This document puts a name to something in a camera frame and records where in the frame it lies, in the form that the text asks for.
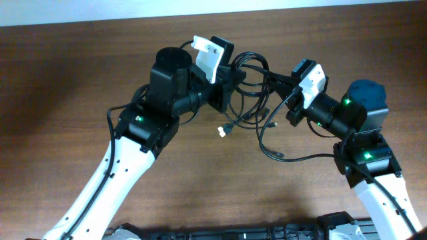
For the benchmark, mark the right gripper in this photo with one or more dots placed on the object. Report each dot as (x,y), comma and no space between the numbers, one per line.
(296,102)

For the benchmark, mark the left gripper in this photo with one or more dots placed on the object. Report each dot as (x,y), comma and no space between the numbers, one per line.
(224,86)

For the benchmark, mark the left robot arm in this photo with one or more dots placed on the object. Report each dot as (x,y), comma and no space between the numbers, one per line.
(178,84)

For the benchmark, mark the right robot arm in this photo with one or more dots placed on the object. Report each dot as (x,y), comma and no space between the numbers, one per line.
(363,156)

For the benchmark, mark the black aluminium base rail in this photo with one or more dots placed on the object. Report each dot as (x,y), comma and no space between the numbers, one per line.
(338,225)

